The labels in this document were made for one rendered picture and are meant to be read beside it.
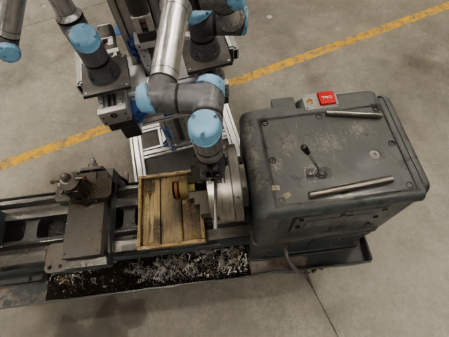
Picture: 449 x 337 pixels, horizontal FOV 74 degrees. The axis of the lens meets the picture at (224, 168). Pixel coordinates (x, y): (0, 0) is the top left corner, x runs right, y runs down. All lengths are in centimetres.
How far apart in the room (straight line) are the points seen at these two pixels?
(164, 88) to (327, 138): 63
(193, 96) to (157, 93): 9
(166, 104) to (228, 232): 77
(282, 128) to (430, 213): 176
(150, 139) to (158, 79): 171
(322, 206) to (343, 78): 226
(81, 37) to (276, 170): 96
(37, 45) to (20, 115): 98
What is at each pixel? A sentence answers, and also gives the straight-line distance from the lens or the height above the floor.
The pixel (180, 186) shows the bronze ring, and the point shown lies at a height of 112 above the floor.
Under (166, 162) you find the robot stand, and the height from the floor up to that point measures 21.
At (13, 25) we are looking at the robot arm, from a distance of 136.
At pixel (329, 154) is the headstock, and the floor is 125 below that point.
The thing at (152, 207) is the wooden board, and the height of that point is 88.
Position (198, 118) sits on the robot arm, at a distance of 67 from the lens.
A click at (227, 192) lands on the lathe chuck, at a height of 121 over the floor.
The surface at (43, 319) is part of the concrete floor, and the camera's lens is 257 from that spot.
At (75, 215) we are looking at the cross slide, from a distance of 147.
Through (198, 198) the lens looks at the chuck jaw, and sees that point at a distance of 116.
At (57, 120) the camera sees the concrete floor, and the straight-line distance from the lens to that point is 325.
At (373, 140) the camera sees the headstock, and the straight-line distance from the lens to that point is 119.
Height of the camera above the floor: 218
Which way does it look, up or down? 62 degrees down
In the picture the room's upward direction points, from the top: 7 degrees counter-clockwise
